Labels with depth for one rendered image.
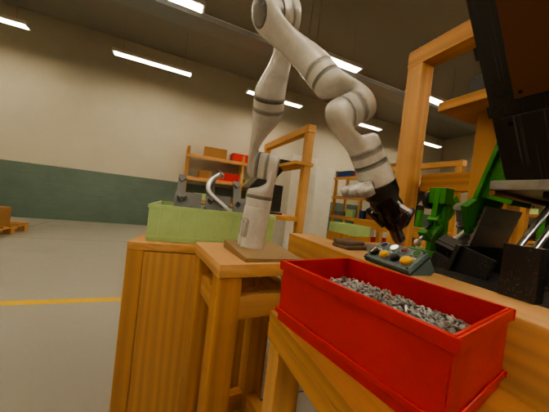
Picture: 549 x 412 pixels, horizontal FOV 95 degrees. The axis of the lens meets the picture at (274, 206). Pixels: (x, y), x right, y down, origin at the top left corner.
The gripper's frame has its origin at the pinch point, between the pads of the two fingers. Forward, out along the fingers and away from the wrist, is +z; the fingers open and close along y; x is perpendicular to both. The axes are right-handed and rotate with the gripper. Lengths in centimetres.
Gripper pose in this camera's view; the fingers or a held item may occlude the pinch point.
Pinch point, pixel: (397, 235)
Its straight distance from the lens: 67.1
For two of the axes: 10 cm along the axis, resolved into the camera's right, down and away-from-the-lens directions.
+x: -8.2, 4.8, -3.0
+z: 4.3, 8.7, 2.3
